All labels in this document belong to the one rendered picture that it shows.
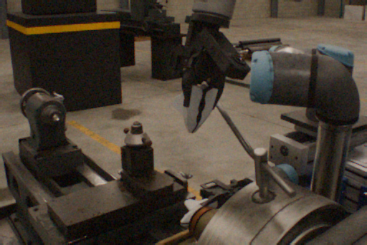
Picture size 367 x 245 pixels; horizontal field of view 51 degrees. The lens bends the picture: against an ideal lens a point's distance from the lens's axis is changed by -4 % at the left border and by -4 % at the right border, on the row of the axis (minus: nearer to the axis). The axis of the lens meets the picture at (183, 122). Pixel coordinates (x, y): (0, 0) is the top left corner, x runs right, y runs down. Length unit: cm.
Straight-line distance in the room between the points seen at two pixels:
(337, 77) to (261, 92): 16
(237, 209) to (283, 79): 31
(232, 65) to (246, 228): 25
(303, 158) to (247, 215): 59
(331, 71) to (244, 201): 34
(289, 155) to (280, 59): 44
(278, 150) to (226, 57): 66
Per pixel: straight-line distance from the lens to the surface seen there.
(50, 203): 122
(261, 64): 86
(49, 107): 164
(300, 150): 120
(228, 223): 65
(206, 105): 73
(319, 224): 70
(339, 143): 93
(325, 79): 84
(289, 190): 56
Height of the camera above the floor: 156
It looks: 19 degrees down
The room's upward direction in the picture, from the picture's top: straight up
